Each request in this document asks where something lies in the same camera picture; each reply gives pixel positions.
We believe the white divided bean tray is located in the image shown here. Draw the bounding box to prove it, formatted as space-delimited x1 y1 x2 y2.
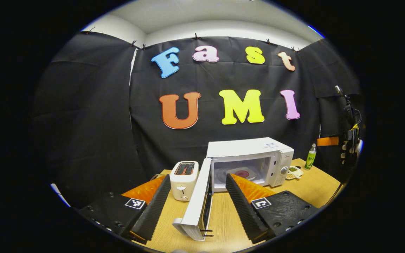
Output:
286 166 304 180

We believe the white toaster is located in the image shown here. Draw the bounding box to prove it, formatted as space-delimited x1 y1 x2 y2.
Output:
170 161 199 201

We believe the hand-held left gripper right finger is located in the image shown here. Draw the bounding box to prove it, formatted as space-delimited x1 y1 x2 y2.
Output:
225 173 321 244

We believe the green label drink bottle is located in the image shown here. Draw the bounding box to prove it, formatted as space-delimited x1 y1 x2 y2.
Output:
304 143 317 170

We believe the white square plate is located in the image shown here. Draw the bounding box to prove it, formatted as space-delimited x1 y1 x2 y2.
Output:
225 166 258 181

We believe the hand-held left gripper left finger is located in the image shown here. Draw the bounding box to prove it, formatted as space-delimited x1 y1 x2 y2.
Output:
72 174 172 244

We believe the black backdrop cloth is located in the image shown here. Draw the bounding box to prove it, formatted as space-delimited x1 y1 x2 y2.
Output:
30 31 365 211

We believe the white microwave oven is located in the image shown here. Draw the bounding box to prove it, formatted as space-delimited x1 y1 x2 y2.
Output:
173 137 294 241

